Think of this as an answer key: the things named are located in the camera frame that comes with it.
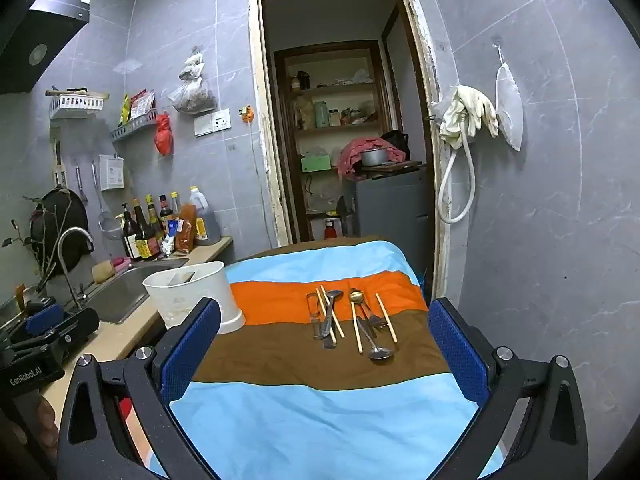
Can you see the curved metal faucet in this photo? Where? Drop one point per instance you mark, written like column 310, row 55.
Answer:
column 75, row 232

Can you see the grey cabinet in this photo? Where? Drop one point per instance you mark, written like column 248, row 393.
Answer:
column 390, row 210

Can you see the striped blue orange brown cloth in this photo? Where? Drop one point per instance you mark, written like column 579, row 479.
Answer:
column 320, row 410

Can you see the clear bag of dried goods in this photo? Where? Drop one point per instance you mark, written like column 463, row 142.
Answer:
column 192, row 97

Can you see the wooden shelf unit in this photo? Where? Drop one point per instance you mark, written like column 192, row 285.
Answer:
column 330, row 89

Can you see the dark bottle red cap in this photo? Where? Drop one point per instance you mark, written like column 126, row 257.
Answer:
column 165, row 207

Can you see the dark wooden board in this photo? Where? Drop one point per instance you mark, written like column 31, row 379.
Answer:
column 400, row 165

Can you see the white wall box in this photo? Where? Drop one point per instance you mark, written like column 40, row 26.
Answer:
column 111, row 172

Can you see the white wall basket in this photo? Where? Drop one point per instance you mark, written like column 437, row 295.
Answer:
column 75, row 105

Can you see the person's left hand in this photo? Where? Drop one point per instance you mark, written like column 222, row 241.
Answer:
column 46, row 422

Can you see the red white snack packet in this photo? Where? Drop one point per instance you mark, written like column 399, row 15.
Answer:
column 142, row 105

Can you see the pink brush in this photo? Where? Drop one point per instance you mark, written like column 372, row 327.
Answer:
column 121, row 263

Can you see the cream rubber gloves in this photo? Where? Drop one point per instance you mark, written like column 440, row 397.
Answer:
column 467, row 110

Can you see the orange sauce pouch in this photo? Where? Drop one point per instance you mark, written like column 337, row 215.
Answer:
column 186, row 227

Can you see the yellow capped sauce bottle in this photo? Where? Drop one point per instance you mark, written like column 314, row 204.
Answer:
column 154, row 220

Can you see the clear bottle yellow cap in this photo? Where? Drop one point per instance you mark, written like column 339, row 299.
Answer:
column 175, row 205

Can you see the green jar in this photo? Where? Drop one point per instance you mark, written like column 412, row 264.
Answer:
column 320, row 115

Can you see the large silver serving spoon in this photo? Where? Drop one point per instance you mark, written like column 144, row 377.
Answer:
column 381, row 353

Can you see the hanging metal spatula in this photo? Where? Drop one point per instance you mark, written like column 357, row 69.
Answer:
column 80, row 182

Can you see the ornate silver fork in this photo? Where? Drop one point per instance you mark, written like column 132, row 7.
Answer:
column 380, row 324

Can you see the orange wall plug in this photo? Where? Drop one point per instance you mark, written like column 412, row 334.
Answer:
column 246, row 113

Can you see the dry plant twig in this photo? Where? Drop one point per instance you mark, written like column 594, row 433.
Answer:
column 47, row 245

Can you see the worn white door frame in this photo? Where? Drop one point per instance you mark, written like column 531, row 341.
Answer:
column 255, row 110

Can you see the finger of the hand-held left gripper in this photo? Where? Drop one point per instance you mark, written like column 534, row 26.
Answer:
column 45, row 317
column 80, row 325

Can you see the black range hood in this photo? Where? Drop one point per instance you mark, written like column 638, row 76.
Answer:
column 35, row 45

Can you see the metal strainer ladle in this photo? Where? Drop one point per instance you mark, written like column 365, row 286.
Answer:
column 111, row 227

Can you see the pink cloth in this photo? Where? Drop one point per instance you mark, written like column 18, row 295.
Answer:
column 352, row 155

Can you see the metal pot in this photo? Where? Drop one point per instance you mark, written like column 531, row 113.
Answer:
column 374, row 157

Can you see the large oil jug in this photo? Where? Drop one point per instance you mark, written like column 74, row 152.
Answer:
column 206, row 220

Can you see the yellow snack packet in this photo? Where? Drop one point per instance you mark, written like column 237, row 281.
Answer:
column 124, row 110

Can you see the black bag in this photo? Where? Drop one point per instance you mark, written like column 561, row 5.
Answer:
column 397, row 142

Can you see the hanging wooden board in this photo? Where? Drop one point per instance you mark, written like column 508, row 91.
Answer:
column 57, row 160

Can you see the green box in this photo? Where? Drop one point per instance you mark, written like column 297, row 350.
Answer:
column 316, row 163

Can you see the red plastic bag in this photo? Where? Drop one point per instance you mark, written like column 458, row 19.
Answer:
column 163, row 135

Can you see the white plastic utensil holder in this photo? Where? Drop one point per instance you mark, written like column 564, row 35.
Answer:
column 190, row 290

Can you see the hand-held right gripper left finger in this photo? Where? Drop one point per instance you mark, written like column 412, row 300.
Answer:
column 192, row 345

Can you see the blue white packet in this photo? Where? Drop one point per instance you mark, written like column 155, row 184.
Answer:
column 170, row 240

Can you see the tan sponge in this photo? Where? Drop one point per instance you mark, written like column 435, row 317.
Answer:
column 102, row 271

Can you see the black wok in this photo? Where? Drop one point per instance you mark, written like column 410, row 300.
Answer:
column 57, row 230

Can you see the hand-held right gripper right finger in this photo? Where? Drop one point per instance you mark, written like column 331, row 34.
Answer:
column 457, row 350

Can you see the white mesh bag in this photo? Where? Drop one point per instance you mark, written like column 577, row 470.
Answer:
column 509, row 110

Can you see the steel sink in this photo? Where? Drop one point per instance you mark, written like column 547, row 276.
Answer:
column 130, row 287

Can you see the grey wall shelf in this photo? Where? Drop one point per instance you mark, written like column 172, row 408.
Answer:
column 132, row 130

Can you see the white wall socket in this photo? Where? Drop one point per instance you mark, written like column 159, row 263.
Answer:
column 221, row 120

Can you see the dark pump bottle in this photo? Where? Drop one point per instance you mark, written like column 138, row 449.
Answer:
column 129, row 235

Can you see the red label bottle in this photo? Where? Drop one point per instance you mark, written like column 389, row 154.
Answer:
column 329, row 230

